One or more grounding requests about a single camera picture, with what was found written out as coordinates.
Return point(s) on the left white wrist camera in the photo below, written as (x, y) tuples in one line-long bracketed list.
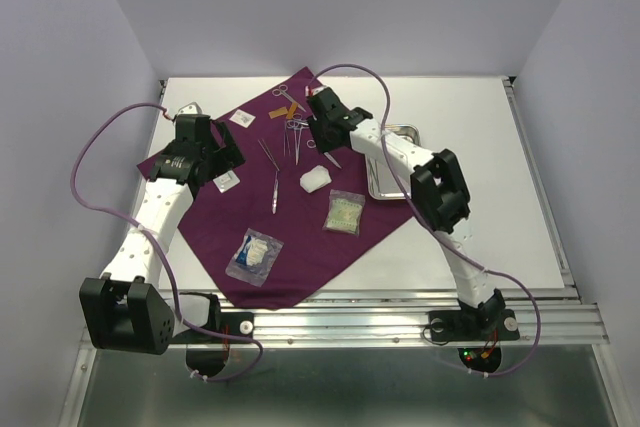
[(190, 109)]

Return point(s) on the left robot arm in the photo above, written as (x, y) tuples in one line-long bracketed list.
[(123, 307)]

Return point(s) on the steel hemostat forceps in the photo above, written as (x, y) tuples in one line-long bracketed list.
[(293, 133)]

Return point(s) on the small white label packet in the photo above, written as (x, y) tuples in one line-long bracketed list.
[(242, 118)]

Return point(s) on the green-white sealed packet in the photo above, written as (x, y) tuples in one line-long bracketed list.
[(344, 213)]

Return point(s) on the steel instrument tray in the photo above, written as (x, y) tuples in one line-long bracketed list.
[(391, 192)]

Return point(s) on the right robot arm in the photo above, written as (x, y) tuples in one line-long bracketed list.
[(433, 182)]

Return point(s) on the steel tweezers pair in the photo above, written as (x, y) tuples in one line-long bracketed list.
[(376, 172)]

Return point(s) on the purple cloth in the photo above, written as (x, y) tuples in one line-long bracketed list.
[(214, 227)]

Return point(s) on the steel scalpel handle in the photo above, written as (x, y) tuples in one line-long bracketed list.
[(275, 193)]

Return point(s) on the long steel forceps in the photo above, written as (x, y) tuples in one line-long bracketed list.
[(268, 153)]

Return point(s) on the aluminium front rail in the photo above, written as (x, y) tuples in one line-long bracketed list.
[(396, 318)]

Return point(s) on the white sterile pouch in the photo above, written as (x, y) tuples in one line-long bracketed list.
[(226, 181)]

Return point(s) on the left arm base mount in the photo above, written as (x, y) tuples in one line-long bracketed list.
[(215, 344)]

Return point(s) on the white folded gauze pad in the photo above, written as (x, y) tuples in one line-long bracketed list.
[(315, 179)]

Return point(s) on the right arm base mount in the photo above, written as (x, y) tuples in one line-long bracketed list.
[(480, 329)]

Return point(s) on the blue-white gauze packet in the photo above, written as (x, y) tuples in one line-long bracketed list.
[(254, 259)]

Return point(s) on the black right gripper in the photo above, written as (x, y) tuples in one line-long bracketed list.
[(322, 143)]

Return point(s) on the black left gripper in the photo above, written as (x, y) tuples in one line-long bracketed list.
[(228, 156)]

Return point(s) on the small steel scissors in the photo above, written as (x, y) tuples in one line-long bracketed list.
[(282, 91)]

